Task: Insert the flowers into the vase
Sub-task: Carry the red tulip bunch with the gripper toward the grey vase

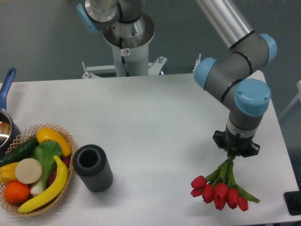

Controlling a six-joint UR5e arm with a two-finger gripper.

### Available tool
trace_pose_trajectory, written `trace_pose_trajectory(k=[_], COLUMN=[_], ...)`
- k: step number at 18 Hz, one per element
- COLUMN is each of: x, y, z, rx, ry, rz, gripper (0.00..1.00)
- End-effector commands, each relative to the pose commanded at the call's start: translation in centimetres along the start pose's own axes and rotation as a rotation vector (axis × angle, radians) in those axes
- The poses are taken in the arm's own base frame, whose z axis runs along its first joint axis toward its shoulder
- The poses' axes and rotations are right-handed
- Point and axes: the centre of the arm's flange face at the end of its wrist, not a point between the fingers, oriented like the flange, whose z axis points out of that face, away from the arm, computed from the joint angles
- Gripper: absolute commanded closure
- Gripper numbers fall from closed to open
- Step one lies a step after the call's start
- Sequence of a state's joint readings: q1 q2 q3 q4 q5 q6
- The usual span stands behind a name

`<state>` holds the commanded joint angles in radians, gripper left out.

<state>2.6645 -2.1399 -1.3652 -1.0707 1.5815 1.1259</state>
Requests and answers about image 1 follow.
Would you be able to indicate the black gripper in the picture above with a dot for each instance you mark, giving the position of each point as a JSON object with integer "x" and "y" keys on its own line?
{"x": 235, "y": 145}

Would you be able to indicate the red tulip bouquet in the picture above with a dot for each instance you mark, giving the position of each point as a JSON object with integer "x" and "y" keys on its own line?
{"x": 220, "y": 187}

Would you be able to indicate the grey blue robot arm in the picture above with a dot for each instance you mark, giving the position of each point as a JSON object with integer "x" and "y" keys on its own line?
{"x": 129, "y": 31}

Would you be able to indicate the dark grey ribbed vase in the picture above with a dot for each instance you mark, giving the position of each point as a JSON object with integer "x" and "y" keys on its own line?
{"x": 91, "y": 164}

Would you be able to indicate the black device at edge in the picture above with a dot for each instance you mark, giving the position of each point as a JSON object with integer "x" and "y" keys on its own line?
{"x": 293, "y": 202}

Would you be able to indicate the purple red eggplant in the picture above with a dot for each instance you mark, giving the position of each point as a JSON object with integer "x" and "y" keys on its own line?
{"x": 66, "y": 161}

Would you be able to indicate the yellow banana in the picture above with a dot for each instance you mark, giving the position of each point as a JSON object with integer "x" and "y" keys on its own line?
{"x": 51, "y": 192}

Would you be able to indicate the green bok choy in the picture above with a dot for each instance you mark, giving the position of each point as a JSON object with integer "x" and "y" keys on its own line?
{"x": 44, "y": 153}

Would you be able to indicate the yellow squash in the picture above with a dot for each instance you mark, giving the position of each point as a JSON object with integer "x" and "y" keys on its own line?
{"x": 51, "y": 134}

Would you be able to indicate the woven wicker basket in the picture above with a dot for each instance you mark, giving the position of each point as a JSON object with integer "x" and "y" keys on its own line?
{"x": 24, "y": 136}

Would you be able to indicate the beige round radish slice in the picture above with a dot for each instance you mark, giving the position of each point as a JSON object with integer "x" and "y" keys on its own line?
{"x": 28, "y": 171}

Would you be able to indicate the green cucumber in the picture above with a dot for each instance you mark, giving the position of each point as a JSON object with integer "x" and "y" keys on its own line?
{"x": 22, "y": 151}

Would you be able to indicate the orange fruit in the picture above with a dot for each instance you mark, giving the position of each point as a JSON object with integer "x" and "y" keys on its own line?
{"x": 16, "y": 192}

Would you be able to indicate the yellow bell pepper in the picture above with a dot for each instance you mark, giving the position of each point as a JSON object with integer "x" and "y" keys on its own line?
{"x": 7, "y": 173}

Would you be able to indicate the white frame at right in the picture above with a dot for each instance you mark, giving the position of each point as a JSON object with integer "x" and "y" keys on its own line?
{"x": 292, "y": 106}

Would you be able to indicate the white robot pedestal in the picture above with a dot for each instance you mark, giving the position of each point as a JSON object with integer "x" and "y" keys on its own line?
{"x": 127, "y": 62}

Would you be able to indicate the blue handled saucepan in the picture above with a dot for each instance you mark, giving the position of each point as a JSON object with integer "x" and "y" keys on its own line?
{"x": 8, "y": 130}

